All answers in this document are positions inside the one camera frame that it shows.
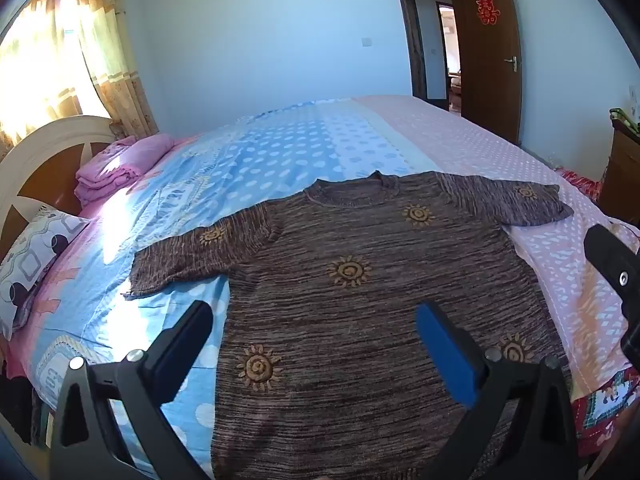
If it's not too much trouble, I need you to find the white patterned pillow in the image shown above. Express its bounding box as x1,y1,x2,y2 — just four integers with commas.
0,206,91,341

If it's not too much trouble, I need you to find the cream wooden headboard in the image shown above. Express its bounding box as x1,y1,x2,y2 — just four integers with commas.
0,115,118,261

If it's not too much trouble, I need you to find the brown knit sweater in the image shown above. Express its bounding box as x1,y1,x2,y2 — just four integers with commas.
122,170,576,480

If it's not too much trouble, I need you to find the dark wooden door frame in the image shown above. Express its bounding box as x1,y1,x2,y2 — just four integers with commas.
390,0,463,111

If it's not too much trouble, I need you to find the yellow patterned curtain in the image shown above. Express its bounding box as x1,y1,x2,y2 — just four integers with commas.
0,0,160,146

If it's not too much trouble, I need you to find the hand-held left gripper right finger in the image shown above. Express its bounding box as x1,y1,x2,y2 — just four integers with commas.
416,301,581,480

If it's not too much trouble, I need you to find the brown wooden door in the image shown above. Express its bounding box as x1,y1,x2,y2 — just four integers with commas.
446,0,523,143

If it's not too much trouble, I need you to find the folded pink blanket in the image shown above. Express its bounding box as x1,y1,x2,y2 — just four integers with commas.
75,133,176,206

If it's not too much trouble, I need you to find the brown wooden cabinet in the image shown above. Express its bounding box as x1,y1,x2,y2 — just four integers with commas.
597,110,640,226

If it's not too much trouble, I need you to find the red paper door decoration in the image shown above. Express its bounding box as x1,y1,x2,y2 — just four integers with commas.
476,0,501,26

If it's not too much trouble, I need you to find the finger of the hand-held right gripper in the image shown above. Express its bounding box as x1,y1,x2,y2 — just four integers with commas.
583,224,640,361

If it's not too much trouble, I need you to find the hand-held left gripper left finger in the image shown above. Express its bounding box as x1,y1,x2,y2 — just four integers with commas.
50,300,216,480

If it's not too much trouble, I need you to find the green box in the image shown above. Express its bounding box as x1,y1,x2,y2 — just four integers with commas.
609,108,640,136

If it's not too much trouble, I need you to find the blue pink patterned bed sheet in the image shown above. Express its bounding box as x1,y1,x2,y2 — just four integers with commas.
0,94,640,480

